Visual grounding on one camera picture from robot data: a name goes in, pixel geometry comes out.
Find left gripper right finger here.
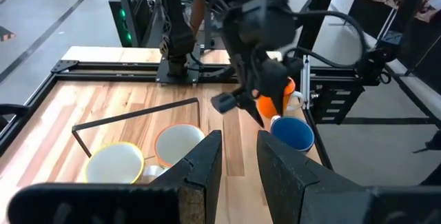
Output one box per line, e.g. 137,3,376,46
256,130,375,224

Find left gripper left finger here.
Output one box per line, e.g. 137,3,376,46
151,130,223,224

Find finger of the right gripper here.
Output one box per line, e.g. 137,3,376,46
263,61,289,116
240,91,266,128

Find orange mug white handle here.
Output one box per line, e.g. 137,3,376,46
256,77,306,120

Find blue mug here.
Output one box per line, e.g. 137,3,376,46
269,115,315,154

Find white mug yellow rim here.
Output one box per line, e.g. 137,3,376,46
84,141,170,185

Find black vented box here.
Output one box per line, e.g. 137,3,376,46
302,75,366,125

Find computer tower green lights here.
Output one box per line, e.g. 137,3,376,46
108,0,154,48

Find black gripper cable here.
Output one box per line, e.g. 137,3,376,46
280,9,369,70

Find black table frame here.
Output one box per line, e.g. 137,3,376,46
0,0,366,170

